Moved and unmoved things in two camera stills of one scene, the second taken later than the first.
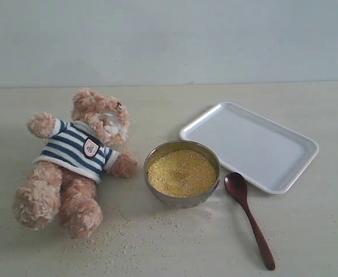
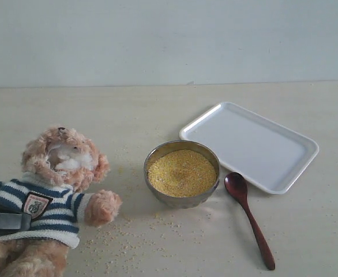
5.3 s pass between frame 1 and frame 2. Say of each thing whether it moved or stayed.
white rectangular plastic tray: stayed
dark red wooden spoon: stayed
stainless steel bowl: stayed
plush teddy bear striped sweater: moved
